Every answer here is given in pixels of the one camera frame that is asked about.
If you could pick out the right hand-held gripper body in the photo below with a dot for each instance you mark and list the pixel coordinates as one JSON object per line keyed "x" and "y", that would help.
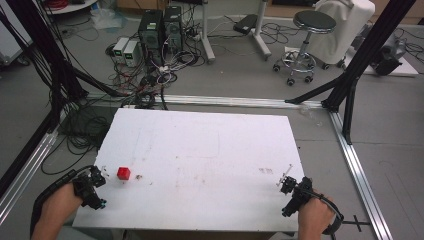
{"x": 298, "y": 198}

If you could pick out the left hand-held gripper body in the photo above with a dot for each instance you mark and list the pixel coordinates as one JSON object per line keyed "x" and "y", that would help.
{"x": 87, "y": 195}

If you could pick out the red cube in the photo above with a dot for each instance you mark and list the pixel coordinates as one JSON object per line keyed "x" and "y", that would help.
{"x": 123, "y": 173}

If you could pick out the person's right hand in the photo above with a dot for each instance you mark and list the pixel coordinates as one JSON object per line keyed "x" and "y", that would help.
{"x": 315, "y": 215}

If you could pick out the person's left hand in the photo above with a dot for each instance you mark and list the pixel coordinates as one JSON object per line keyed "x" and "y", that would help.
{"x": 61, "y": 206}

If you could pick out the white power supply unit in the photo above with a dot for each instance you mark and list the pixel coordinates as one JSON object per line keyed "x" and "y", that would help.
{"x": 120, "y": 47}
{"x": 131, "y": 52}

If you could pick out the large black computer tower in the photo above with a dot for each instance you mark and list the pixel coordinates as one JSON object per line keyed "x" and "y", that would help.
{"x": 151, "y": 35}

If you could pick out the white stand leg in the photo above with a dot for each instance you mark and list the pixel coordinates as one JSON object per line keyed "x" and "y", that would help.
{"x": 207, "y": 36}
{"x": 261, "y": 36}

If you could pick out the clear plastic bag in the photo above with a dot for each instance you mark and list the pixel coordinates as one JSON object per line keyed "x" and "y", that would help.
{"x": 108, "y": 18}

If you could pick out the black machine on white board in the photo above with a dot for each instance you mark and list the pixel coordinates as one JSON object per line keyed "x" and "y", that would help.
{"x": 388, "y": 60}

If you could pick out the white panel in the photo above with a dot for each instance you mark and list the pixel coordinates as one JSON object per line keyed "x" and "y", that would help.
{"x": 11, "y": 36}

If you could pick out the black round stool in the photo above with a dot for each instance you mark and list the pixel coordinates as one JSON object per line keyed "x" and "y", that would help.
{"x": 313, "y": 21}

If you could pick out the slim black computer tower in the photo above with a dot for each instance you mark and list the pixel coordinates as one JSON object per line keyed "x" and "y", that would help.
{"x": 173, "y": 28}

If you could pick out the flat black box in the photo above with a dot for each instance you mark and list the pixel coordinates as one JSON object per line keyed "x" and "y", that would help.
{"x": 245, "y": 24}

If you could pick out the white cloth cover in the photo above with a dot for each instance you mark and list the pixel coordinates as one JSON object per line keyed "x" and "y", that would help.
{"x": 350, "y": 26}

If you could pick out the white round table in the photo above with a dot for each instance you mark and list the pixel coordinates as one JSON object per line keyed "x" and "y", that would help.
{"x": 71, "y": 6}

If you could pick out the long aluminium floor rail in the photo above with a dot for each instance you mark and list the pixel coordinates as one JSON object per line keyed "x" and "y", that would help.
{"x": 233, "y": 100}

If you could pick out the black braced frame post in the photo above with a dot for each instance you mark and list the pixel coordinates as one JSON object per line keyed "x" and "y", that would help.
{"x": 370, "y": 50}

